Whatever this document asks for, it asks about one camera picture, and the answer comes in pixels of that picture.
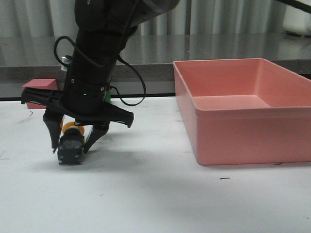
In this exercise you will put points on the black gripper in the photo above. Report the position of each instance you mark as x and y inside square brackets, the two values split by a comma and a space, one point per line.
[82, 101]

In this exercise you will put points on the yellow mushroom push button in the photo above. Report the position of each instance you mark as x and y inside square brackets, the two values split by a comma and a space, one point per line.
[71, 144]

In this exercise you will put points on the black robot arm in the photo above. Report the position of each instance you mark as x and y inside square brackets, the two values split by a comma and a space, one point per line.
[104, 26]

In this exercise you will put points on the green cube block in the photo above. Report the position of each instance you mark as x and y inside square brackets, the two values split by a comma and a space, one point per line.
[108, 95]

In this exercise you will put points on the pink cube block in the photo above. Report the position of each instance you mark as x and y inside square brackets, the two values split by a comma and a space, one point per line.
[50, 84]

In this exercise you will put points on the grey stone counter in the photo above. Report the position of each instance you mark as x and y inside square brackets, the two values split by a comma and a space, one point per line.
[25, 58]

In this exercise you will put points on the grey curtain backdrop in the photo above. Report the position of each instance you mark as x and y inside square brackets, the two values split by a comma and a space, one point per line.
[43, 18]

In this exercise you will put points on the pink plastic bin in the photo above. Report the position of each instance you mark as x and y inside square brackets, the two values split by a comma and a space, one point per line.
[244, 111]

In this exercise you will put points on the white appliance on counter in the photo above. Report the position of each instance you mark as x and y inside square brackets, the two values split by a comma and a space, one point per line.
[297, 22]

